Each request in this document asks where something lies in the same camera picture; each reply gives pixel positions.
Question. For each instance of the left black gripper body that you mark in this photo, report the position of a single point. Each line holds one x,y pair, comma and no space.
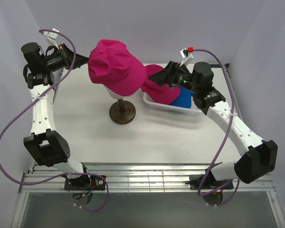
59,61

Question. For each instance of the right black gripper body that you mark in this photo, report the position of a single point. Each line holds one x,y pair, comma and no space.
180,78

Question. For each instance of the pink cap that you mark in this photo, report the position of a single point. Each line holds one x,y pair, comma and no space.
163,95
111,64

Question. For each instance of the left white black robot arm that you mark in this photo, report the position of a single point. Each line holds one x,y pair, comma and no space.
45,144

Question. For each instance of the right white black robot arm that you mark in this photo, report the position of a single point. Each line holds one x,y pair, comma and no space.
258,157

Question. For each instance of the white plastic basket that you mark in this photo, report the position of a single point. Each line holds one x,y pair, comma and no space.
170,108

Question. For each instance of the blue cap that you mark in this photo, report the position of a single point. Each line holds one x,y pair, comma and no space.
184,99

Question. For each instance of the cream foam mannequin head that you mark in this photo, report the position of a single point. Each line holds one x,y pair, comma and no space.
122,92

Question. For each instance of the brown round wooden stand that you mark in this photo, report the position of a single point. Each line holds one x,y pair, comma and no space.
122,112

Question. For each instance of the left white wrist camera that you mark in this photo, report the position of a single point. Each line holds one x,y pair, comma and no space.
52,37

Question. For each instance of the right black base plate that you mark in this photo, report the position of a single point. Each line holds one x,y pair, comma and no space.
195,180

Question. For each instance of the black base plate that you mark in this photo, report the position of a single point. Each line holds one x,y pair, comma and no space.
85,182
195,180

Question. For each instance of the aluminium rail frame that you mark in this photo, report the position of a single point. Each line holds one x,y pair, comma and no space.
157,151

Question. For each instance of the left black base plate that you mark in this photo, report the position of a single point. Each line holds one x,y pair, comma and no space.
85,182

